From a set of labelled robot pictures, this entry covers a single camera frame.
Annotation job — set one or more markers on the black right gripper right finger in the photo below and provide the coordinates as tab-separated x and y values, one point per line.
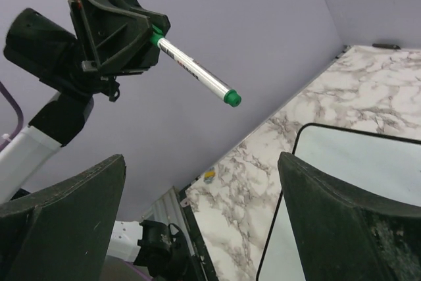
343	232

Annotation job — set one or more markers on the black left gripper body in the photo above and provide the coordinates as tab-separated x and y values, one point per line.
116	35

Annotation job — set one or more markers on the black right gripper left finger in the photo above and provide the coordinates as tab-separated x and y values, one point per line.
63	232

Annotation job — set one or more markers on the white whiteboard black frame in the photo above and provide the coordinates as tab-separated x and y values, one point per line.
384	165

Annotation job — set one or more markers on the green capped whiteboard marker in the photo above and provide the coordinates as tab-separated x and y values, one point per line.
200	73

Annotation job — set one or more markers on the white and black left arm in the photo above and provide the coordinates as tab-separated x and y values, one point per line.
130	126

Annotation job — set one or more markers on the small yellow grey object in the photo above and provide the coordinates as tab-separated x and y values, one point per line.
209	176

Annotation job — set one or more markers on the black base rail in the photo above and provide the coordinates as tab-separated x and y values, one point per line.
194	235

